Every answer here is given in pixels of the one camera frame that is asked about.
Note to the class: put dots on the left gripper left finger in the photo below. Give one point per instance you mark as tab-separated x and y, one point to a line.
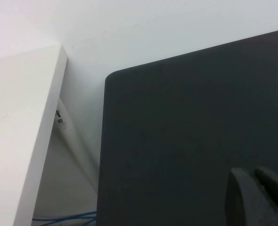
245	202

